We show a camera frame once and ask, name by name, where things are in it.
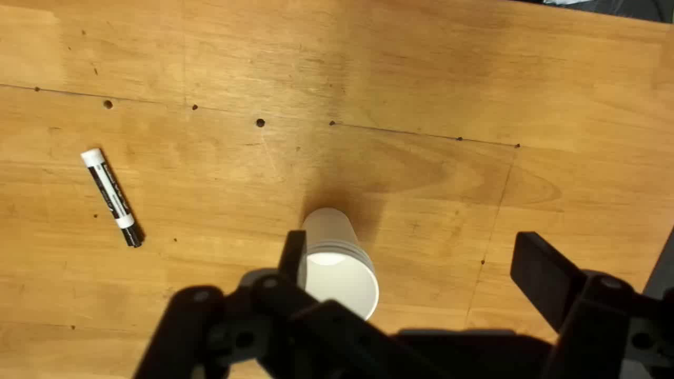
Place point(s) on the black Expo marker white cap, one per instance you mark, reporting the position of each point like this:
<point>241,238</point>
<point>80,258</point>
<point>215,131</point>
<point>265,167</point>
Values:
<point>109,194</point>

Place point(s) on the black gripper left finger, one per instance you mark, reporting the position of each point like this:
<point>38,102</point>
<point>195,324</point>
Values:
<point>294,254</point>

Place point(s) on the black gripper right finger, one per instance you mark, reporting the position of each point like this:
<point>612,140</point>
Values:
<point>544,270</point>

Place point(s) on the white paper cup stack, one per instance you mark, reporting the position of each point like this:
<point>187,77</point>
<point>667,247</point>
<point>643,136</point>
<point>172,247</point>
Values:
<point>338,238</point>

